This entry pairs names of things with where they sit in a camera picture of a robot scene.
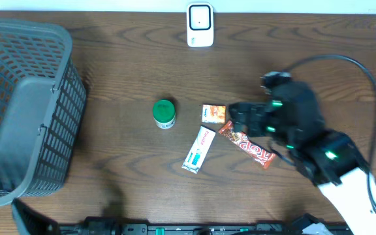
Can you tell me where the red Top chocolate bar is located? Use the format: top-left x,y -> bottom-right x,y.
219,121 -> 275,169

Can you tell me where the small orange snack packet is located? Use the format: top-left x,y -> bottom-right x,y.
202,104 -> 226,124

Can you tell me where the white Panadol medicine box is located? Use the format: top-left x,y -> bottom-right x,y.
181,126 -> 215,174

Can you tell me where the green lid white jar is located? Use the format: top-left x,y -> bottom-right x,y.
152,99 -> 176,129

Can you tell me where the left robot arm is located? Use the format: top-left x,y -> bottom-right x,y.
11,199 -> 122,235

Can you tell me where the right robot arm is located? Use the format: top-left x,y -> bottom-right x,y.
229,82 -> 376,234

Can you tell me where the white barcode scanner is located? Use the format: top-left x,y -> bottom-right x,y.
186,3 -> 214,48

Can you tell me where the grey plastic mesh basket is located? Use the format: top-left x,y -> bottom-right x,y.
0,18 -> 87,206

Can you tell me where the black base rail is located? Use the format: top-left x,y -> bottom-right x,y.
57,221 -> 355,235

